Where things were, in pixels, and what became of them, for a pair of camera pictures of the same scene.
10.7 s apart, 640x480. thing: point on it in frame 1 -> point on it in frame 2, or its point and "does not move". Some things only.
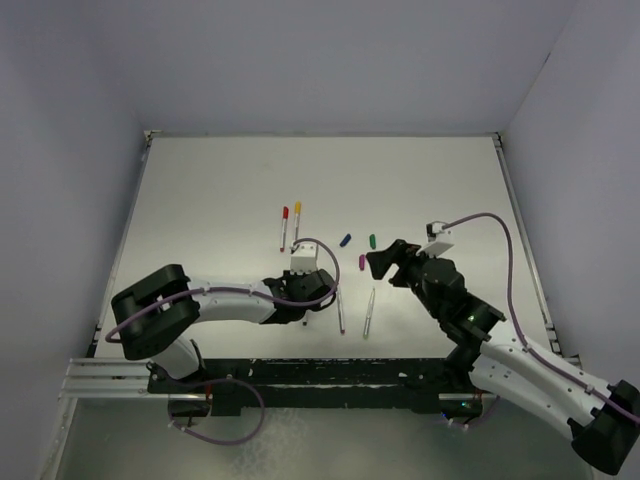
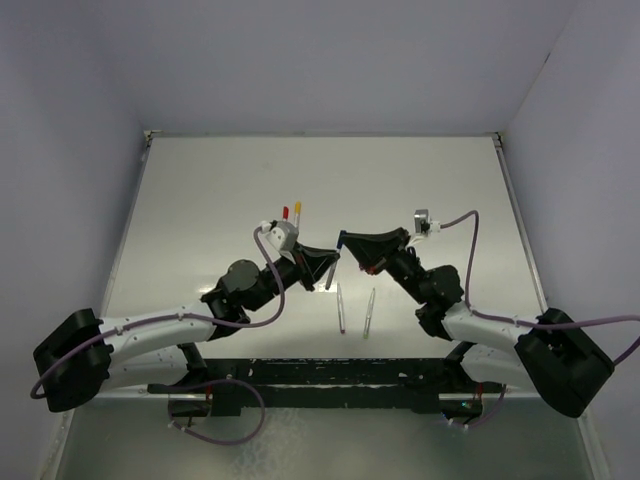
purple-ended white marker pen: [341, 323] does not move
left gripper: [290, 279] -> [309, 262]
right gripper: [402, 254] -> [369, 252]
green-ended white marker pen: [369, 312] does not move
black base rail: [235, 385] does not move
